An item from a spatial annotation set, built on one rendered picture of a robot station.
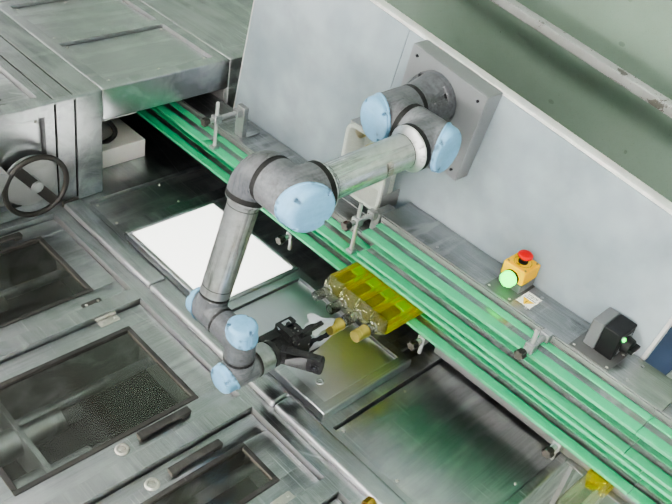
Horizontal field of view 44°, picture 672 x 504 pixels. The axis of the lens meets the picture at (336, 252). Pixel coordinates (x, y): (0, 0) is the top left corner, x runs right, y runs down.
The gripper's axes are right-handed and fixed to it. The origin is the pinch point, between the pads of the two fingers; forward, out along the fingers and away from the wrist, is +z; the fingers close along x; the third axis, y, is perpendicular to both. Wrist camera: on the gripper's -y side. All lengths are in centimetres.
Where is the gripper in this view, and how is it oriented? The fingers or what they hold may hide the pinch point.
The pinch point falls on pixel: (331, 328)
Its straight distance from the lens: 218.3
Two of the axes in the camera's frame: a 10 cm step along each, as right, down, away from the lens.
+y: -6.9, -5.1, 5.1
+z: 7.1, -3.3, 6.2
